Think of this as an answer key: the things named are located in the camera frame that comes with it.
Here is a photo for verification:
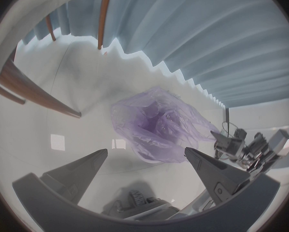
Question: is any purple plastic bag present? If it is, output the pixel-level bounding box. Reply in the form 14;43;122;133
111;86;221;164

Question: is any wooden chair with cream cushions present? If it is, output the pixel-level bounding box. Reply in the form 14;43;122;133
0;0;115;119

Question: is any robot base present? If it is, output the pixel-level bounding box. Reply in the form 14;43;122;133
101;189;218;221

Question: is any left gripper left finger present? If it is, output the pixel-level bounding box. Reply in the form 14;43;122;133
39;148;109;203

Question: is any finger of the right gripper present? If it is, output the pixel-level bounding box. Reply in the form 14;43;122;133
210;130;229;143

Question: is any blue-green curtain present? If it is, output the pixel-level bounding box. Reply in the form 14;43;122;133
22;0;289;109

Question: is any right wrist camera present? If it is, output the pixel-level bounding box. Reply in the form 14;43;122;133
233;129;247;142

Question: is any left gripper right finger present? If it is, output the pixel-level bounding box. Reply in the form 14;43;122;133
184;147;251;201

